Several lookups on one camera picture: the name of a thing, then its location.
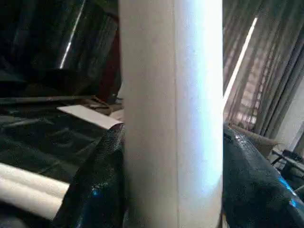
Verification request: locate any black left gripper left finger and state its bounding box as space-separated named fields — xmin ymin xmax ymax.
xmin=52 ymin=123 xmax=128 ymax=228

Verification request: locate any white flat sheet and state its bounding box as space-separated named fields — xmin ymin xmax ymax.
xmin=56 ymin=104 xmax=125 ymax=131

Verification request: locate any grey curtain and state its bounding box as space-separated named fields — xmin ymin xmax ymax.
xmin=222 ymin=0 xmax=304 ymax=141

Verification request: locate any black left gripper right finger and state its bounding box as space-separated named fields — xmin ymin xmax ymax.
xmin=221 ymin=123 xmax=304 ymax=228

